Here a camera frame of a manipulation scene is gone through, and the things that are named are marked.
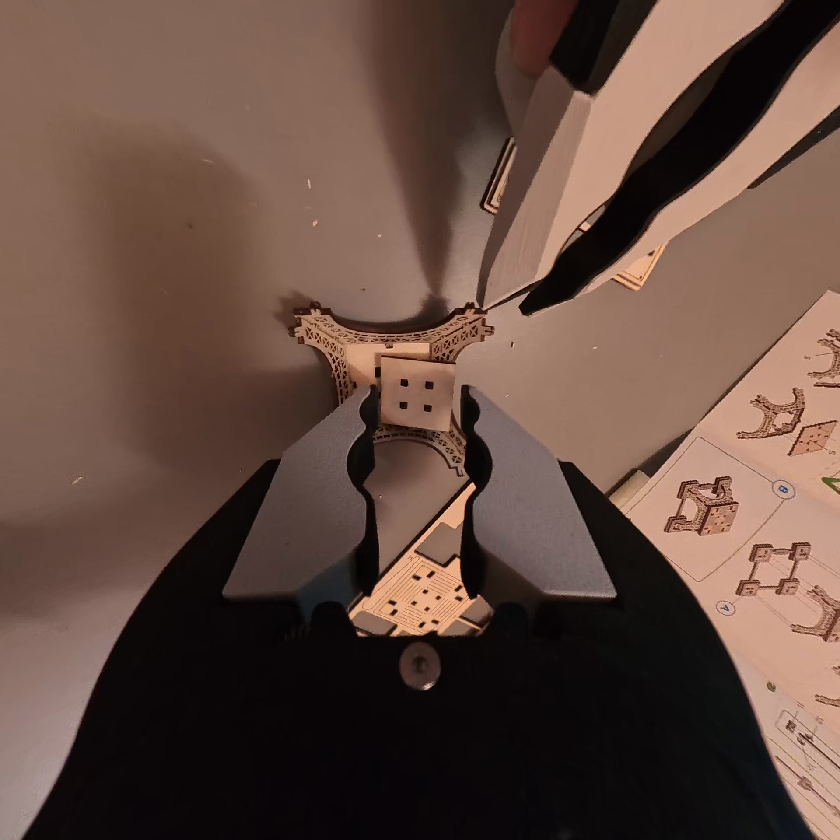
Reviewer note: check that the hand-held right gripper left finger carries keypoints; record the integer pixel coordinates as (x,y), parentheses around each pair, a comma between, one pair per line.
(295,525)

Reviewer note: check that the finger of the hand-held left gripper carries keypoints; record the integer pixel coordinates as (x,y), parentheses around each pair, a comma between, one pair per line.
(722,164)
(564,164)

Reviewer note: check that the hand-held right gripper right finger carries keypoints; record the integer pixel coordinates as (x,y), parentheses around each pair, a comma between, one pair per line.
(538,525)

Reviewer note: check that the square wooden plate with holes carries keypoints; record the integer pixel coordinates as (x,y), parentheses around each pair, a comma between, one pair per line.
(415,395)

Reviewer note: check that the wooden tower arch piece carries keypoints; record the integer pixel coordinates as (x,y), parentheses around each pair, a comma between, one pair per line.
(328,334)

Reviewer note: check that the person's left hand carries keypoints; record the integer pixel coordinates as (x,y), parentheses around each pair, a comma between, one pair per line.
(538,33)

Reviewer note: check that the small white block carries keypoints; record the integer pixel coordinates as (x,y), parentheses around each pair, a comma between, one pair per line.
(631,487)

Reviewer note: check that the cut-out wooden parts sheet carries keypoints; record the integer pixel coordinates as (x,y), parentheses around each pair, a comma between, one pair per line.
(401,577)

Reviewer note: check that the paper assembly instruction sheet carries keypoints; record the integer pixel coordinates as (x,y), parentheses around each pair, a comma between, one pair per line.
(722,420)

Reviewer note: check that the wooden four-pad square frame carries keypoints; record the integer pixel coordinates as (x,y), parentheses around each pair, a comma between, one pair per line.
(640,270)

